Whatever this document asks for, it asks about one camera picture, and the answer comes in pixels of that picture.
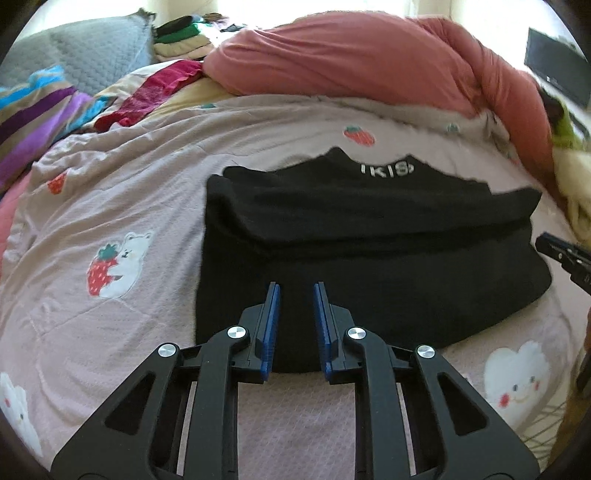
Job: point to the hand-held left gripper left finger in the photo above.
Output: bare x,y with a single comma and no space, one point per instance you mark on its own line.
268,332

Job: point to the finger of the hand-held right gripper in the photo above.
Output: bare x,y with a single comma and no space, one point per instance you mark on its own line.
565,256

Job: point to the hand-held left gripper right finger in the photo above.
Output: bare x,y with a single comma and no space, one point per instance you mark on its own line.
323,332

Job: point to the black sweater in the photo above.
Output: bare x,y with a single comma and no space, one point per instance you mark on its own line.
369,240

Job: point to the cream fleece blanket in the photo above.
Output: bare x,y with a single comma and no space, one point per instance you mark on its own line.
577,189

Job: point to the light green cloth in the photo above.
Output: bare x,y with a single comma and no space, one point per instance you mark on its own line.
568,127

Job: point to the strawberry print quilt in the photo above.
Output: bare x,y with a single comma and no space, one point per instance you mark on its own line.
138,184

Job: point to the red ruffled cloth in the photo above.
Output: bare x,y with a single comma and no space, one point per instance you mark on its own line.
152,90

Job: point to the pink duvet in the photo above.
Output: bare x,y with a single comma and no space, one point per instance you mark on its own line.
369,60

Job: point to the pink bed sheet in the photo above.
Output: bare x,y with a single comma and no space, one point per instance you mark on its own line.
9,207

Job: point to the cream folded garment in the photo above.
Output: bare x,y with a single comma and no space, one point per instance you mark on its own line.
184,48

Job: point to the green folded garment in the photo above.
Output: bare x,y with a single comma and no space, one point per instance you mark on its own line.
182,34

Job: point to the striped colourful blanket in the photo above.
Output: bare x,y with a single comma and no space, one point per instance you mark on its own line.
37,115

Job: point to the black folded garment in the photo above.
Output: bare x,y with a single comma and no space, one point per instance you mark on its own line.
173,25

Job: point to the blue-grey quilted pillow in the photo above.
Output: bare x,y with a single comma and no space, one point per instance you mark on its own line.
83,50

